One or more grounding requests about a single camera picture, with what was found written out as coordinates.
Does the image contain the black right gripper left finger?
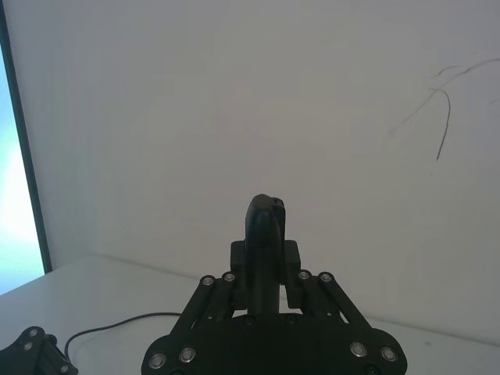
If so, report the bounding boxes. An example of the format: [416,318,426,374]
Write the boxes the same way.
[141,193,275,375]

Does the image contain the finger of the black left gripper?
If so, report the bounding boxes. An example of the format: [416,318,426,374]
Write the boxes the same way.
[0,326,80,375]

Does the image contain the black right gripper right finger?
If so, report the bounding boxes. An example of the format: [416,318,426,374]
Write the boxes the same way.
[272,195,409,375]

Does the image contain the thin black cable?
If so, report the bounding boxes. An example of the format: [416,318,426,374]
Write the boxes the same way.
[63,309,185,359]

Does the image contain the bright window with dark frame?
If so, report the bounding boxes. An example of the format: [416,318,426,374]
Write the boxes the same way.
[0,0,54,297]

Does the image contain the plain pale wall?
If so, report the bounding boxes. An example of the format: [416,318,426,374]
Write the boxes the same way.
[2,0,500,338]

